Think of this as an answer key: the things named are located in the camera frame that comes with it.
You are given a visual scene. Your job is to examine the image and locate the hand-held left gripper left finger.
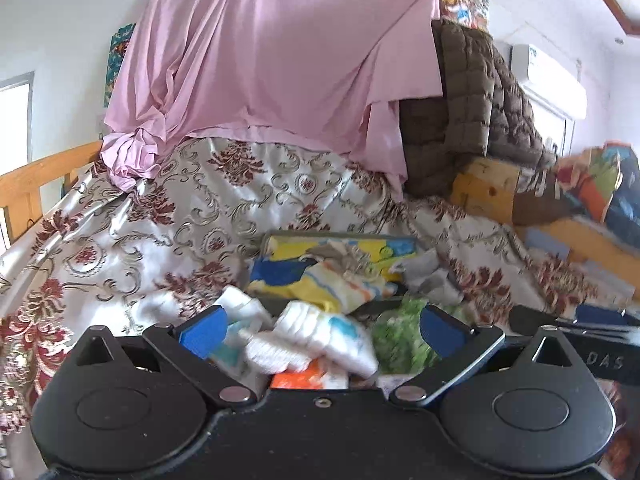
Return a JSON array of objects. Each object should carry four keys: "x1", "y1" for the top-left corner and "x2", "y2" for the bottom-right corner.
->
[{"x1": 75, "y1": 304, "x2": 256, "y2": 409}]

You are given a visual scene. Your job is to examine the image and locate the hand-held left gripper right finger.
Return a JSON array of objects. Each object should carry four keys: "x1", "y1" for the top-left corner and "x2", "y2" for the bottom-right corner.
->
[{"x1": 389, "y1": 304, "x2": 574, "y2": 408}]

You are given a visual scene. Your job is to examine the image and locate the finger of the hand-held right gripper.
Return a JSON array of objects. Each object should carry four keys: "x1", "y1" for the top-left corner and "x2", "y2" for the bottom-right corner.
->
[{"x1": 509, "y1": 305, "x2": 630, "y2": 335}]

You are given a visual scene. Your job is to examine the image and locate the white sock with teal print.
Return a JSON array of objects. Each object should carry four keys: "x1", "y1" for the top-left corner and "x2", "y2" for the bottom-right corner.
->
[{"x1": 209, "y1": 286, "x2": 275, "y2": 367}]

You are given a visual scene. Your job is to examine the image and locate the grey sock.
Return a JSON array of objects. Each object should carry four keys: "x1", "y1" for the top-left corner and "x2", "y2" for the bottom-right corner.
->
[{"x1": 399, "y1": 248, "x2": 465, "y2": 307}]

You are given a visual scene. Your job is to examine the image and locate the cartoon printed grey box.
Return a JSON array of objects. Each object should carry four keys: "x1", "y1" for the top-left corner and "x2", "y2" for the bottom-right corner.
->
[{"x1": 247, "y1": 231, "x2": 427, "y2": 313}]

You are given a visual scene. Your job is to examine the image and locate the white ribbed sock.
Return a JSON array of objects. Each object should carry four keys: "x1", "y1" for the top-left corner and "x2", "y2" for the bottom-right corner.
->
[{"x1": 244, "y1": 300, "x2": 380, "y2": 377}]

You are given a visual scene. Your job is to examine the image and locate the yellow striped sock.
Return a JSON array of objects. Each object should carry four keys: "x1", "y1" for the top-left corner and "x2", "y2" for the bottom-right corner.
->
[{"x1": 301, "y1": 259, "x2": 400, "y2": 314}]

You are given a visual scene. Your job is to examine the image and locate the orange and white box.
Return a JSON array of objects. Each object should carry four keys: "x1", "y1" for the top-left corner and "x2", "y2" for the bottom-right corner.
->
[{"x1": 269, "y1": 359, "x2": 352, "y2": 392}]

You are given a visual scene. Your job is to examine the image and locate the beige patterned sock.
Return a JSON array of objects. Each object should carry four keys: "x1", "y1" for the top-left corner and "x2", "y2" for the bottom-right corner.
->
[{"x1": 304, "y1": 239, "x2": 383, "y2": 277}]

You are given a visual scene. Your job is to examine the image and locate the brown printed cloth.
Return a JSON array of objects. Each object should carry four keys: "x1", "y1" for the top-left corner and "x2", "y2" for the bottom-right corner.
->
[{"x1": 512, "y1": 166, "x2": 573, "y2": 227}]

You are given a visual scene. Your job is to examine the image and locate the floral satin blanket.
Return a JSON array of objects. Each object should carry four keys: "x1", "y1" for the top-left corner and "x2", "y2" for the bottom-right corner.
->
[{"x1": 0, "y1": 136, "x2": 640, "y2": 480}]

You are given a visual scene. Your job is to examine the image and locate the colourful printed quilt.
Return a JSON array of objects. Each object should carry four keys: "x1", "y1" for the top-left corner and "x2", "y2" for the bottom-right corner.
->
[{"x1": 554, "y1": 141, "x2": 640, "y2": 242}]

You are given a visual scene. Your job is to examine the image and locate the brown quilted jacket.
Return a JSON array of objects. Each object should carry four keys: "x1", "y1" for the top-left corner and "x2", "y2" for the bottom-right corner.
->
[{"x1": 399, "y1": 19, "x2": 560, "y2": 200}]

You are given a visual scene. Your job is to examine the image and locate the white air conditioner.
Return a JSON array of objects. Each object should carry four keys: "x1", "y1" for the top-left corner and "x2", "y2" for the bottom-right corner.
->
[{"x1": 509, "y1": 42, "x2": 589, "y2": 122}]

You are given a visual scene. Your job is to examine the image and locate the pink bed sheet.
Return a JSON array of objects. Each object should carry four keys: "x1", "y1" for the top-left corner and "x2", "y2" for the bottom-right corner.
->
[{"x1": 101, "y1": 0, "x2": 445, "y2": 195}]

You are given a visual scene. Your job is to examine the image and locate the grey framed window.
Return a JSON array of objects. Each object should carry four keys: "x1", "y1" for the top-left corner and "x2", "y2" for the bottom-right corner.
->
[{"x1": 0, "y1": 71, "x2": 37, "y2": 176}]

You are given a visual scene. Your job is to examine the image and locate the wooden slatted bed rail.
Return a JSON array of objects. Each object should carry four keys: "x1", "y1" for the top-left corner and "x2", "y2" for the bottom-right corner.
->
[{"x1": 0, "y1": 139, "x2": 105, "y2": 257}]

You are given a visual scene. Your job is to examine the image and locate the teal wall poster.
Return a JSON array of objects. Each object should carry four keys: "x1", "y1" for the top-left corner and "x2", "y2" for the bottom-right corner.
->
[{"x1": 102, "y1": 22, "x2": 137, "y2": 109}]

